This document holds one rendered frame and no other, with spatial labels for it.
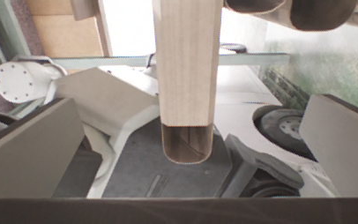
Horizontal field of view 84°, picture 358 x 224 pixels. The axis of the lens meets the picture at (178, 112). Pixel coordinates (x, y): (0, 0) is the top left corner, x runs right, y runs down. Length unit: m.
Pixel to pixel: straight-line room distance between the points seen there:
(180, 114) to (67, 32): 2.91
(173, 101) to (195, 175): 0.19
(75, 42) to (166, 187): 2.80
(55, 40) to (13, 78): 2.74
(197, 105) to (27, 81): 0.31
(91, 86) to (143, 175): 0.14
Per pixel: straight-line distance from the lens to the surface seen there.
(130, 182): 0.32
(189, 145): 0.22
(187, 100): 0.15
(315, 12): 0.22
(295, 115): 1.72
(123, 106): 0.27
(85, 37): 2.95
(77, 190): 0.24
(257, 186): 0.43
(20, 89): 0.42
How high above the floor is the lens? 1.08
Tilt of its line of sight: 1 degrees up
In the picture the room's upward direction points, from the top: 91 degrees counter-clockwise
